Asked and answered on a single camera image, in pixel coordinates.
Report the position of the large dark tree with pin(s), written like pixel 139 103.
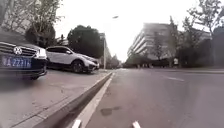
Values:
pixel 86 40

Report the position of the grey stone kerb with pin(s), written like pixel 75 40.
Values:
pixel 71 105

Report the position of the grey asphalt road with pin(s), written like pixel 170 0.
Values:
pixel 156 96

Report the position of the dark car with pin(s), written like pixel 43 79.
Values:
pixel 20 58

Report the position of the row of trees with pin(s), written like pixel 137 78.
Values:
pixel 196 36

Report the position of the robot's own part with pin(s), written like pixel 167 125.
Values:
pixel 76 123
pixel 136 124

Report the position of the street lamp pole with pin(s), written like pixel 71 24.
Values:
pixel 104 46

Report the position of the person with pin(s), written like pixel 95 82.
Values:
pixel 175 62

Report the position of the grey paved pavement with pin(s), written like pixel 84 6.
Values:
pixel 30 95

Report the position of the white car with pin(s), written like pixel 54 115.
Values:
pixel 71 59

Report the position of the grey multistorey building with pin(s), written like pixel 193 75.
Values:
pixel 146 40

